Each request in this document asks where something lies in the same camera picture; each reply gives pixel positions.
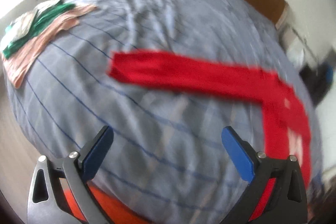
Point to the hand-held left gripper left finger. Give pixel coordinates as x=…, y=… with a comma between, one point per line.
x=96, y=151

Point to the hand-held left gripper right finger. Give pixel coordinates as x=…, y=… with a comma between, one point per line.
x=237, y=153

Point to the red sweater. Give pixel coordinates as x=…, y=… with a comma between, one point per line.
x=197, y=77

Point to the blue striped bed blanket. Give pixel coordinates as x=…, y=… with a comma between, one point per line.
x=131, y=121

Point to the black jacket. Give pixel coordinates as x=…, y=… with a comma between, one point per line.
x=313, y=82

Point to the blue jacket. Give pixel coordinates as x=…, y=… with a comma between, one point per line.
x=328, y=74

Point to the white desk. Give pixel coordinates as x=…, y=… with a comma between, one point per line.
x=292, y=45

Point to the folded pink garment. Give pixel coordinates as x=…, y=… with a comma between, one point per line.
x=39, y=43

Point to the folded green white garment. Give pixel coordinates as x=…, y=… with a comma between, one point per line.
x=50, y=15

